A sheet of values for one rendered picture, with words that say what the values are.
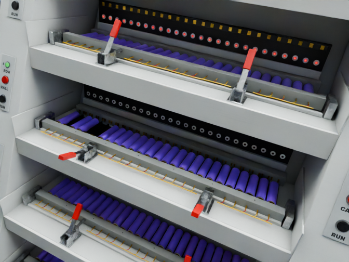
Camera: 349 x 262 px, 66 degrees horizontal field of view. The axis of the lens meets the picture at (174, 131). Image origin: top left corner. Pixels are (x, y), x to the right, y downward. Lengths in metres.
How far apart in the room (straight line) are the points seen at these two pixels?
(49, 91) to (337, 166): 0.62
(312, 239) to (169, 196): 0.25
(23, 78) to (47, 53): 0.08
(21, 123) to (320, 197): 0.61
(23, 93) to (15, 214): 0.30
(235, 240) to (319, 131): 0.23
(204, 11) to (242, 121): 0.33
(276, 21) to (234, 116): 0.28
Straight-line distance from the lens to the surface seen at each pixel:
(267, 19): 0.67
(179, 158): 0.58
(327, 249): 0.50
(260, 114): 0.44
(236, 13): 0.68
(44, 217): 0.76
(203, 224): 0.51
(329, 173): 0.46
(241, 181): 0.56
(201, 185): 0.53
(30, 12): 0.67
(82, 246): 0.69
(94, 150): 0.60
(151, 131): 0.66
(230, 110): 0.45
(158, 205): 0.52
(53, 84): 0.73
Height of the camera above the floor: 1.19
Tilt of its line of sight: 11 degrees down
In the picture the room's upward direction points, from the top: 15 degrees clockwise
